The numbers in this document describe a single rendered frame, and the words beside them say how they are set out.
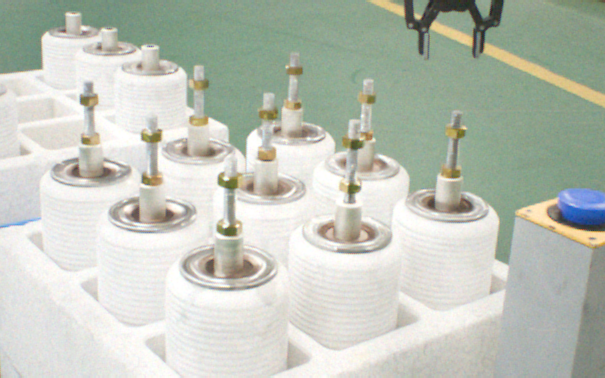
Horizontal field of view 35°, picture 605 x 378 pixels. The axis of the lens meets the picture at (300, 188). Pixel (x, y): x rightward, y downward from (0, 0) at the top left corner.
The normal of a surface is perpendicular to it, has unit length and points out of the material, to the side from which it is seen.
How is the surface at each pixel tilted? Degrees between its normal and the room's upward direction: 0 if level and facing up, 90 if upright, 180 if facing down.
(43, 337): 90
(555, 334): 90
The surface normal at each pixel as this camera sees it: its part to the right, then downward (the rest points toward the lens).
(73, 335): -0.80, 0.18
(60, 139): 0.60, 0.32
